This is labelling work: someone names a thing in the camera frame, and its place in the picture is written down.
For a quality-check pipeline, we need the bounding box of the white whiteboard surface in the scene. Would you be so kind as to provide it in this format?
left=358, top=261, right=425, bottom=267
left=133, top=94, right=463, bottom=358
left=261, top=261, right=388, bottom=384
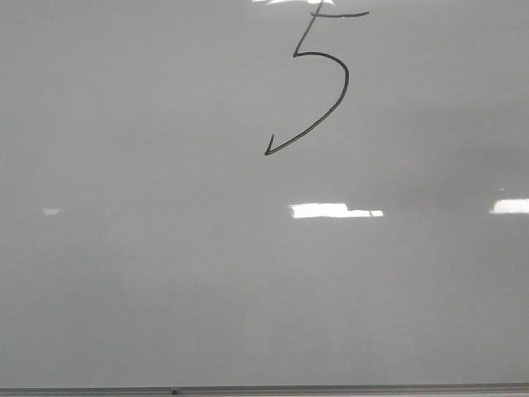
left=1, top=1, right=528, bottom=387

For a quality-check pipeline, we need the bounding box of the grey aluminium whiteboard frame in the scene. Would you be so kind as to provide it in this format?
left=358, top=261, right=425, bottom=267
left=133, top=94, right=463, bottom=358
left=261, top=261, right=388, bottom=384
left=1, top=383, right=528, bottom=396

